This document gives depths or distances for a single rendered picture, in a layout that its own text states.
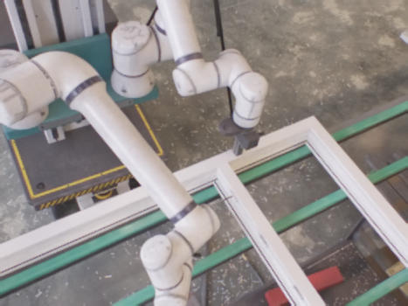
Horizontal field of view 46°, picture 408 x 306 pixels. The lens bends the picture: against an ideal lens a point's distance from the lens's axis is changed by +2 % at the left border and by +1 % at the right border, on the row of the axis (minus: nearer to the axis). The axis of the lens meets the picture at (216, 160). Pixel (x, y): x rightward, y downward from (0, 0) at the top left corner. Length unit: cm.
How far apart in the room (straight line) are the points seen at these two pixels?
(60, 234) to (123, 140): 41
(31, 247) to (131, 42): 88
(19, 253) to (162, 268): 49
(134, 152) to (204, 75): 34
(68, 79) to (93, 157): 114
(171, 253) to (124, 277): 124
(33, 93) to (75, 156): 117
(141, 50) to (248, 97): 68
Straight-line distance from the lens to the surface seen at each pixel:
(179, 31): 148
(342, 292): 194
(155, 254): 123
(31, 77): 131
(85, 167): 240
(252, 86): 142
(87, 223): 156
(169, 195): 129
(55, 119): 208
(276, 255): 153
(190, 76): 145
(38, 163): 245
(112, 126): 130
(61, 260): 158
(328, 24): 392
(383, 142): 323
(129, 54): 197
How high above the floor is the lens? 229
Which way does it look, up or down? 54 degrees down
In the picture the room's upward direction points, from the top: 11 degrees clockwise
